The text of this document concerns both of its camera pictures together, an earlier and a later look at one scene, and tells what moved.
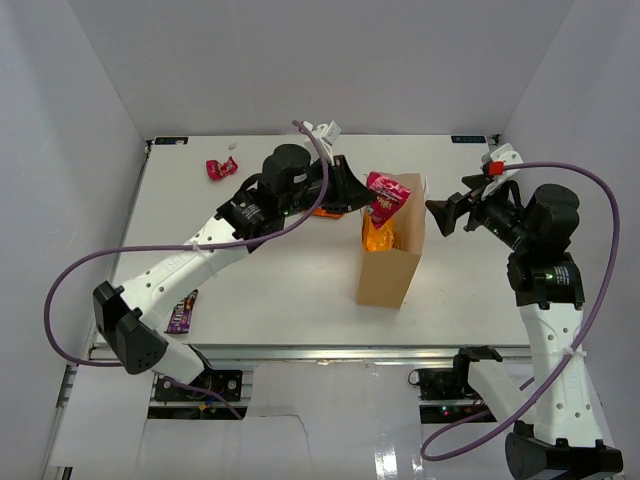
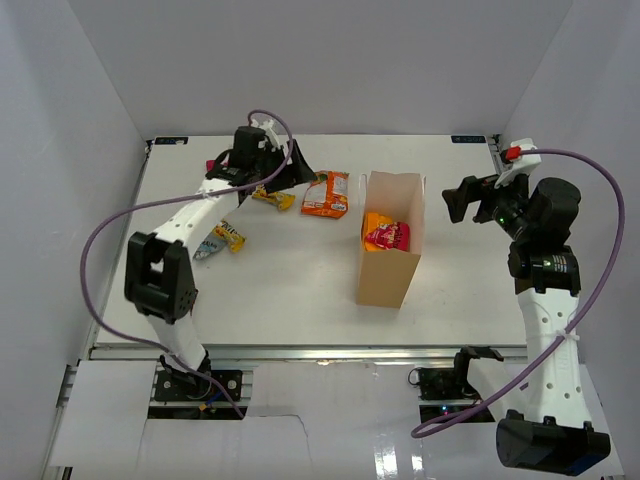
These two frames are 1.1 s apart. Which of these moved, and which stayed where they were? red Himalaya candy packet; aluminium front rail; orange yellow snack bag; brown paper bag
Moved: red Himalaya candy packet
Stayed: orange yellow snack bag; brown paper bag; aluminium front rail
